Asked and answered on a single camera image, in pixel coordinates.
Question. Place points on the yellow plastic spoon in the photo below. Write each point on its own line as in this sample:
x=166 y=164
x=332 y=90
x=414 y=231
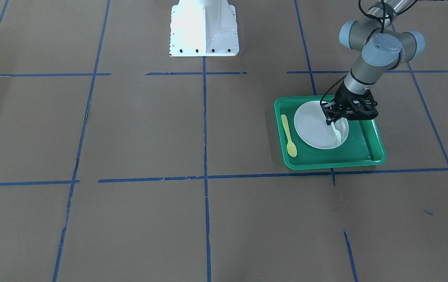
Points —
x=290 y=146

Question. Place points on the white plastic fork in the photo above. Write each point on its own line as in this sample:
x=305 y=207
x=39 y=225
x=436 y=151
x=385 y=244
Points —
x=337 y=134

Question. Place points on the green plastic tray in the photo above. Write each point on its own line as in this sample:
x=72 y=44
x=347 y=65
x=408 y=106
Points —
x=363 y=147

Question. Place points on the white round plate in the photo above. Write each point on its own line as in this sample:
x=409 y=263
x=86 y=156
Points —
x=311 y=127

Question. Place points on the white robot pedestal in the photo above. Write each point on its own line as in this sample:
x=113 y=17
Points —
x=201 y=28

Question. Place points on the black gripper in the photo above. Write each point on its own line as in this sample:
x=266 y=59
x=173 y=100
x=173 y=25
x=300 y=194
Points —
x=342 y=96

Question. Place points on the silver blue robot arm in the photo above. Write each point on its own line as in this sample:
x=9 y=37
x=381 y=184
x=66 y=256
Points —
x=380 y=50

